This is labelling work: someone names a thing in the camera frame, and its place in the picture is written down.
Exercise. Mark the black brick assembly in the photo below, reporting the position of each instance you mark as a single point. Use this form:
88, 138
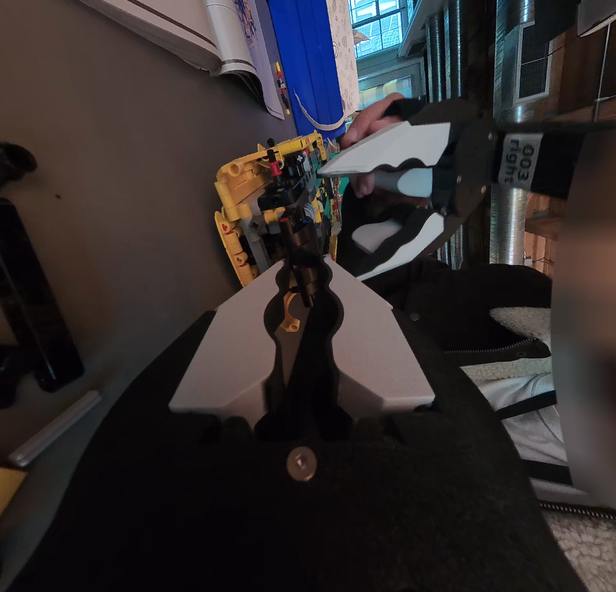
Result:
301, 245

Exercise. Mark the light grey hoodie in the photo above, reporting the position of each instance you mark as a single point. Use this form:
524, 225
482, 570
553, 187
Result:
529, 409

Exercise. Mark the grey desk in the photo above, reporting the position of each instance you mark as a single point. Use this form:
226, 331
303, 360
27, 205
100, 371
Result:
120, 216

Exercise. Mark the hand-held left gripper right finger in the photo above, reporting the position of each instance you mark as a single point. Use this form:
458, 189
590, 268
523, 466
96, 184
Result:
380, 356

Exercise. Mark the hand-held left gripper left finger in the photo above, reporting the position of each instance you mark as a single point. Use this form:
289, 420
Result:
226, 361

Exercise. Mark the open instruction booklet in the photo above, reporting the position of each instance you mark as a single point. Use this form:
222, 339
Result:
168, 23

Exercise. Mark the person's right hand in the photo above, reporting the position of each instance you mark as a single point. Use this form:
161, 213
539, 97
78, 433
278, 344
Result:
370, 117

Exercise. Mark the scattered small brick pieces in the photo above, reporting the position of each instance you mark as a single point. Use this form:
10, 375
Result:
281, 86

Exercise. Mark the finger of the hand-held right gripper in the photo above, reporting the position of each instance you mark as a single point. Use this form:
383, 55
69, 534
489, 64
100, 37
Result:
385, 149
409, 245

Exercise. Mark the black glossy object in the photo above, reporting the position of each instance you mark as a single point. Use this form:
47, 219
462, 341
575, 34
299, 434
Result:
33, 303

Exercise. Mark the silver ventilation duct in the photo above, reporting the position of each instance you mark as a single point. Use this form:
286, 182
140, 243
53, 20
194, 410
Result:
510, 23

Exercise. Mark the person's right forearm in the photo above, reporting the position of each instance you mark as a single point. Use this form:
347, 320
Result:
409, 284

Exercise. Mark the white metal bar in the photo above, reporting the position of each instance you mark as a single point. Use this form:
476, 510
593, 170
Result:
57, 426

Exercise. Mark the blue plastic bin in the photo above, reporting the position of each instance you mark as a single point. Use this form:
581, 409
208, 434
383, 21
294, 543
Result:
303, 48

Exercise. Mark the yellow brick car model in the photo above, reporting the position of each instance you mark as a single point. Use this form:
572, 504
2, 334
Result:
240, 192

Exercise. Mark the black fleece-lined jacket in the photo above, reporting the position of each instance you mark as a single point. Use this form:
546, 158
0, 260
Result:
457, 293

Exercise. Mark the printed white paper bag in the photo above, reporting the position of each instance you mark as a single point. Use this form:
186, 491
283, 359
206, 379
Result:
344, 48

